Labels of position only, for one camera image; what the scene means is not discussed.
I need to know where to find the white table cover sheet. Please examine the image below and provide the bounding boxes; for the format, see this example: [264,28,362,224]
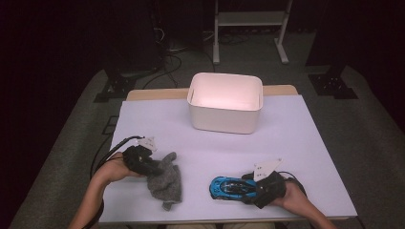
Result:
[87,94,358,225]

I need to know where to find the black floor cables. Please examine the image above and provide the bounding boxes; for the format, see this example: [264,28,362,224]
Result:
[140,27,217,91]

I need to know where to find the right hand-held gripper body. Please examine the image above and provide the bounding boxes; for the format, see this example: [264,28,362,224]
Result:
[252,157,288,210]

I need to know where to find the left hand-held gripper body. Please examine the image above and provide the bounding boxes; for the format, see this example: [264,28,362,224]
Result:
[121,135,158,175]

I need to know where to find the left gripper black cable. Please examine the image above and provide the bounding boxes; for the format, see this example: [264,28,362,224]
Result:
[82,135,145,229]

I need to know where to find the white plastic bin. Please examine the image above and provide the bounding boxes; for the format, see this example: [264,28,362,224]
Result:
[186,72,265,135]

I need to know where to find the wooden table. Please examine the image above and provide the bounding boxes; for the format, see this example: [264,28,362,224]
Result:
[87,84,358,226]

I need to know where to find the person's right hand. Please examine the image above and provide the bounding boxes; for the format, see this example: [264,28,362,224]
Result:
[271,180,309,214]

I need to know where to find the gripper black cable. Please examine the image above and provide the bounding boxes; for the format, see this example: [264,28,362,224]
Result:
[82,135,145,229]
[276,170,309,197]

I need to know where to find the grey cloth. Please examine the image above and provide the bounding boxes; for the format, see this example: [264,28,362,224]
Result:
[145,151,183,212]

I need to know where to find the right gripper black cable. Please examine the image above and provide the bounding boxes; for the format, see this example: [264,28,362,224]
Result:
[276,170,309,197]

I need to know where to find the white metal stand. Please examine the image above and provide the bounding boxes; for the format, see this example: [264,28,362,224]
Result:
[212,0,294,66]

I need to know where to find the thin black floor cable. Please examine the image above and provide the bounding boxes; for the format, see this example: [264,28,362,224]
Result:
[89,135,113,179]

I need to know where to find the person's left hand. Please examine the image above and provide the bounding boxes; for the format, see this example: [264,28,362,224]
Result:
[95,151,146,186]

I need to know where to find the black stand base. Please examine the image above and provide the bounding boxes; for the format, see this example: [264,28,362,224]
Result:
[93,67,139,104]
[308,64,359,100]

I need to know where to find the blue toy car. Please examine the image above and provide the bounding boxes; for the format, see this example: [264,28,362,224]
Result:
[208,176,259,202]

